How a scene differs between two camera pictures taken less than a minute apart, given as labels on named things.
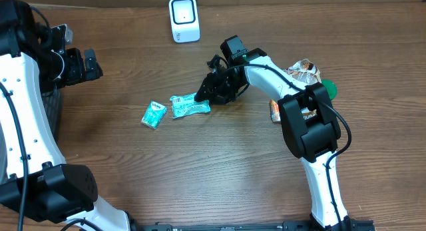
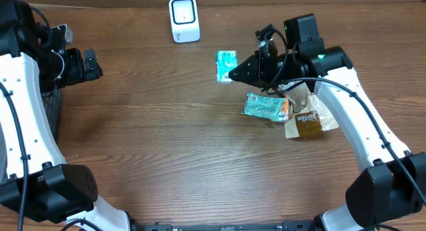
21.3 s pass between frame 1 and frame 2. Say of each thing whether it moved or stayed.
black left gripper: stayed
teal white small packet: moved
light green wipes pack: moved
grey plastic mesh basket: stayed
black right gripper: moved
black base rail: stayed
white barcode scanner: stayed
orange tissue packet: moved
